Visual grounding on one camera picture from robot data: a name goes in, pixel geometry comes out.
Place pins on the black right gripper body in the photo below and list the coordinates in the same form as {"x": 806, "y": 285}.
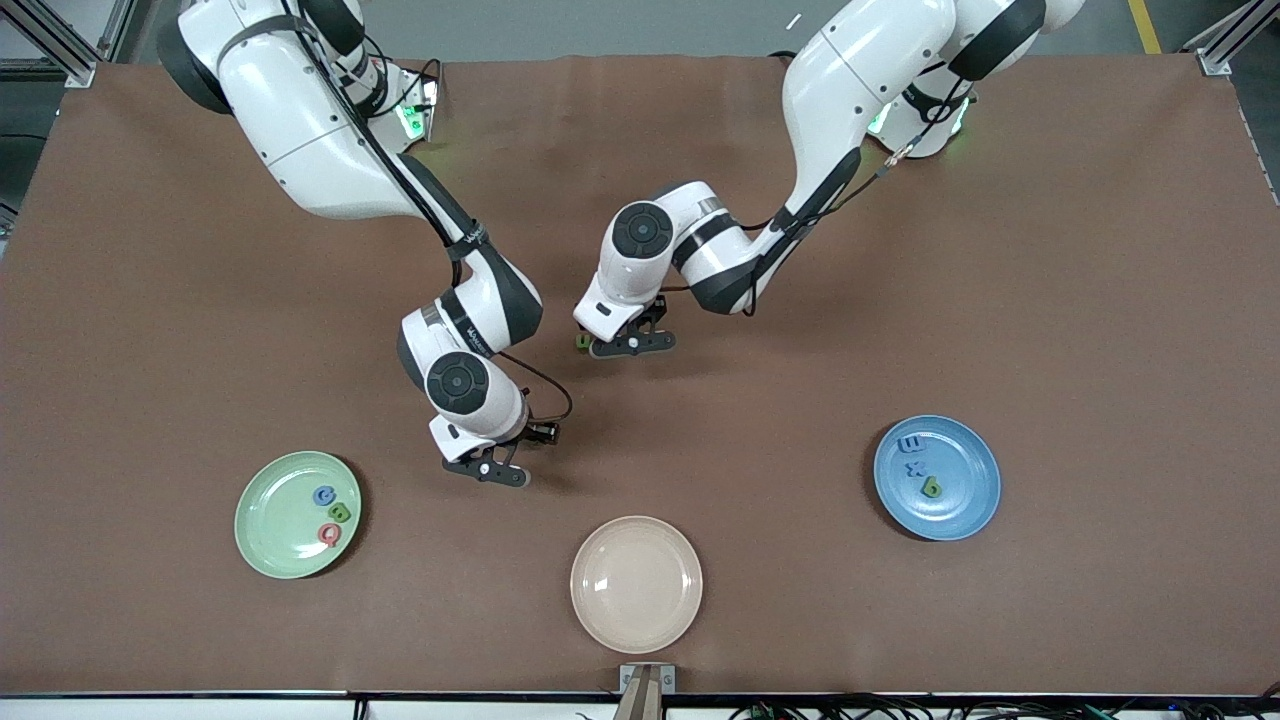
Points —
{"x": 527, "y": 434}

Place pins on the green letter B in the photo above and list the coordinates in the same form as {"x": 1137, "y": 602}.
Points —
{"x": 340, "y": 513}
{"x": 931, "y": 487}

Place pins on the blue letter C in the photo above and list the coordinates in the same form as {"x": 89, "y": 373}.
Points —
{"x": 325, "y": 495}

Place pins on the red letter Q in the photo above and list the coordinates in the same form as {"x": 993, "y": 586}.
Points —
{"x": 329, "y": 534}

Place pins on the blue letter m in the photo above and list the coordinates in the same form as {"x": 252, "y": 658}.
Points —
{"x": 911, "y": 443}

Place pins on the blue letter x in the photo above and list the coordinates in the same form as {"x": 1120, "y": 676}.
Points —
{"x": 913, "y": 466}

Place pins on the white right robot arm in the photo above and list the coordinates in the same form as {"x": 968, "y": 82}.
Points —
{"x": 310, "y": 130}

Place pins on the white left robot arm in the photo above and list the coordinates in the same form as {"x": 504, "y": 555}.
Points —
{"x": 860, "y": 80}

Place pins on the beige plate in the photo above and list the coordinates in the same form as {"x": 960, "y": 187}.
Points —
{"x": 636, "y": 585}

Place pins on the green plate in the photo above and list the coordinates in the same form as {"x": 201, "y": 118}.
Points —
{"x": 270, "y": 545}

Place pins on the blue plate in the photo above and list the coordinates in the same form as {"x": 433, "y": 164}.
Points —
{"x": 960, "y": 515}

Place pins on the brown table cover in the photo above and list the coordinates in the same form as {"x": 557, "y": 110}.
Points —
{"x": 1100, "y": 620}

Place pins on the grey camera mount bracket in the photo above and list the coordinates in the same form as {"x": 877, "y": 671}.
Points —
{"x": 647, "y": 690}

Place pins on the aluminium frame profile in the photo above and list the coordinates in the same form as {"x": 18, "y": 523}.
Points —
{"x": 1215, "y": 55}
{"x": 75, "y": 65}

